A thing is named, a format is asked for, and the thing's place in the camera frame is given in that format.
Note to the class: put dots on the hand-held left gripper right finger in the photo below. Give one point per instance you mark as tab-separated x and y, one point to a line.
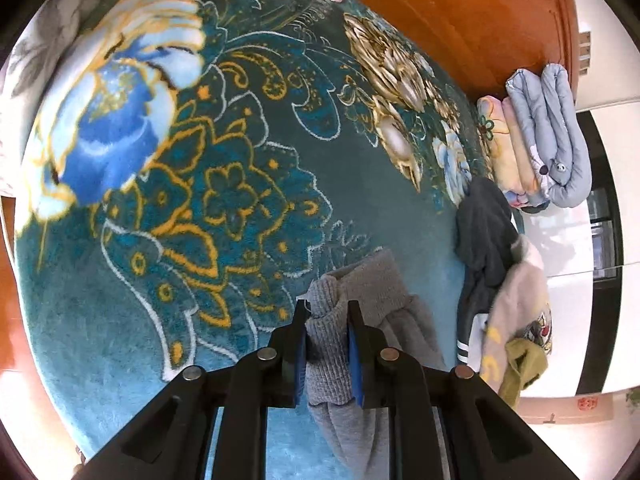
356	365

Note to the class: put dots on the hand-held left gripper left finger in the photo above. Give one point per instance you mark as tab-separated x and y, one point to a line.
300	360

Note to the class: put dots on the grey knit sweater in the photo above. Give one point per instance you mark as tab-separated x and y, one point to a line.
365	285

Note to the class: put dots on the olive green garment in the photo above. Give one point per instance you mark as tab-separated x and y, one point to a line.
520	367

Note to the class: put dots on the beige fuzzy printed garment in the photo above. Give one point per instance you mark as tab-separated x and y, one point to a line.
520	305

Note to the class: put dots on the dark grey garment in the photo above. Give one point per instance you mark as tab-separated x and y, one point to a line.
487	240

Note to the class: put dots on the teal floral blanket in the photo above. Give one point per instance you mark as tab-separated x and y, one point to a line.
225	170

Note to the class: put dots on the folded yellow pink floral quilt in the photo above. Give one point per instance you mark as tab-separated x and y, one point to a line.
505	155

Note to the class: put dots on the folded light blue quilt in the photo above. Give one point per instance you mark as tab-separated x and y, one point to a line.
555	135

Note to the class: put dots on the wooden headboard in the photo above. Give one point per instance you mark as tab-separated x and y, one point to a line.
465	15

